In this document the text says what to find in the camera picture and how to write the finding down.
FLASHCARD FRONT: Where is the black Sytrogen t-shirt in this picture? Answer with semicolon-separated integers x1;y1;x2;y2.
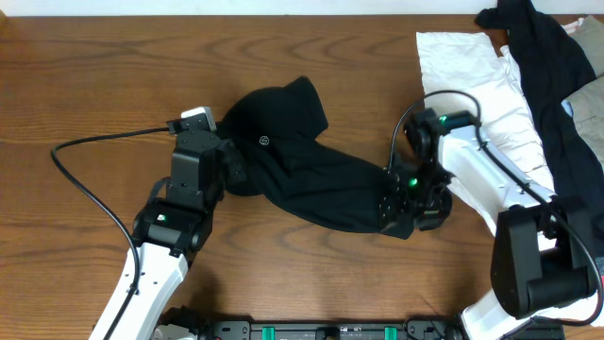
217;76;413;239

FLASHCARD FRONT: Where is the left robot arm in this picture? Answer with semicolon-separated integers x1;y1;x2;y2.
91;130;243;339

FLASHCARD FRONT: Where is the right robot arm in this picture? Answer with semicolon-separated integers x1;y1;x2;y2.
379;110;603;339

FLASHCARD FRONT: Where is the white shirt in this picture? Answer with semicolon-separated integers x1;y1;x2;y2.
415;17;604;328

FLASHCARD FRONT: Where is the dark navy garment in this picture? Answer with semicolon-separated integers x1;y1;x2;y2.
476;0;603;238

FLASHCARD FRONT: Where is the grey garment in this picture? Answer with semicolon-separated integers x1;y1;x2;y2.
562;16;603;164

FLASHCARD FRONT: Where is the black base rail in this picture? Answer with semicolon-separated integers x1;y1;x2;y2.
150;307;565;340

